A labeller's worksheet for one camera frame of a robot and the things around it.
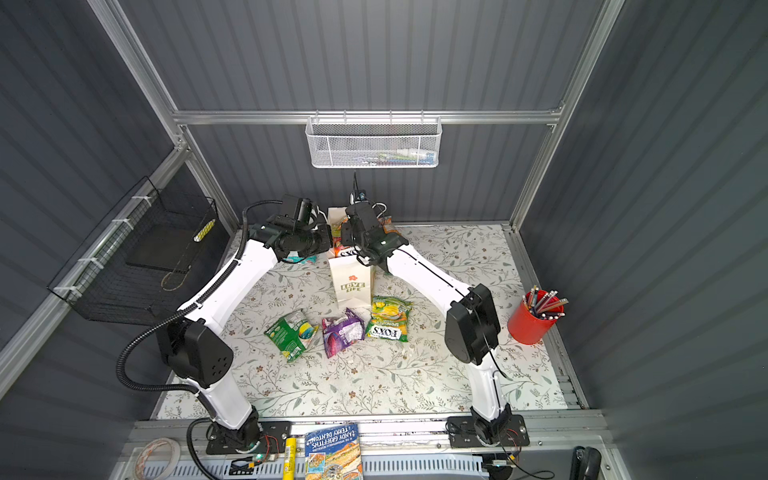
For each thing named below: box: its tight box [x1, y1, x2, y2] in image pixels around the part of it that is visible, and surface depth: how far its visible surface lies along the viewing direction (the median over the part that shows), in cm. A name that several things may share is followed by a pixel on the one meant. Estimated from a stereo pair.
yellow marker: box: [283, 437, 297, 480], surface depth 71 cm
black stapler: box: [569, 445, 602, 480], surface depth 68 cm
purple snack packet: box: [321, 307, 366, 359], surface depth 89 cm
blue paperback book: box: [304, 423, 363, 480], surface depth 71 cm
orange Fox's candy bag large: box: [331, 223, 342, 257], surface depth 78 cm
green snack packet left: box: [264, 309, 319, 363], surface depth 88 cm
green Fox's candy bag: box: [366, 295, 414, 342], surface depth 93 cm
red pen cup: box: [508, 285, 570, 345], surface depth 84 cm
